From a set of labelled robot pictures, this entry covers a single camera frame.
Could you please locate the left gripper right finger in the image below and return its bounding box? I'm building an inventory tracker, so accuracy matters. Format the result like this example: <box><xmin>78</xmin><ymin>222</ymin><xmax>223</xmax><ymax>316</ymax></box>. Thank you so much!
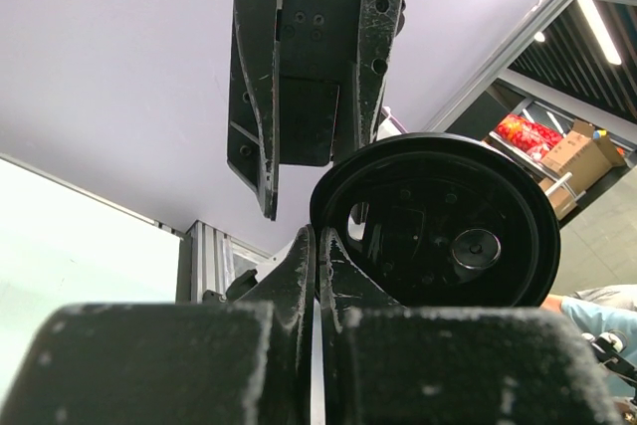
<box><xmin>318</xmin><ymin>229</ymin><xmax>620</xmax><ymax>424</ymax></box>

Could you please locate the black coffee cup lid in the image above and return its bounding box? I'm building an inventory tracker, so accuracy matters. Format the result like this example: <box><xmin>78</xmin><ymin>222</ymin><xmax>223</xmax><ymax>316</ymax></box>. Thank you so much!
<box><xmin>310</xmin><ymin>133</ymin><xmax>560</xmax><ymax>308</ymax></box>

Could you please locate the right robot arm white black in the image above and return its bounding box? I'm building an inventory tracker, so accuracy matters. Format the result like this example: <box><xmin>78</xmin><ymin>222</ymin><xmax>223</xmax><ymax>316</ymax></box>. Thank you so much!
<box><xmin>227</xmin><ymin>0</ymin><xmax>406</xmax><ymax>219</ymax></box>

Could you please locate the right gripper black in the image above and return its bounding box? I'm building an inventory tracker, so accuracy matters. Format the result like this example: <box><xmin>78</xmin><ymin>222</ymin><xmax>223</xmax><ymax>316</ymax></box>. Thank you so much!
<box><xmin>227</xmin><ymin>0</ymin><xmax>402</xmax><ymax>220</ymax></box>

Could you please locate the person in blue shirt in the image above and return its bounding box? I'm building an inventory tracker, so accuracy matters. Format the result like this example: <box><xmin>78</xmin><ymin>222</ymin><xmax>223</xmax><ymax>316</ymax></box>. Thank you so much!
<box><xmin>541</xmin><ymin>283</ymin><xmax>637</xmax><ymax>396</ymax></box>

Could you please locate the storage shelf with boxes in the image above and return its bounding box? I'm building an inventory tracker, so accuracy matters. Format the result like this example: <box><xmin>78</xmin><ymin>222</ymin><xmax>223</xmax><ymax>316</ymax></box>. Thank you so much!
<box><xmin>486</xmin><ymin>114</ymin><xmax>627</xmax><ymax>220</ymax></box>

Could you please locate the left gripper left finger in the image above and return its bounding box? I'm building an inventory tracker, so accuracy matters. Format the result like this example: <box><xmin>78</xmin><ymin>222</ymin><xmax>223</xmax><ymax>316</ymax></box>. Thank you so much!
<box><xmin>1</xmin><ymin>226</ymin><xmax>315</xmax><ymax>424</ymax></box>

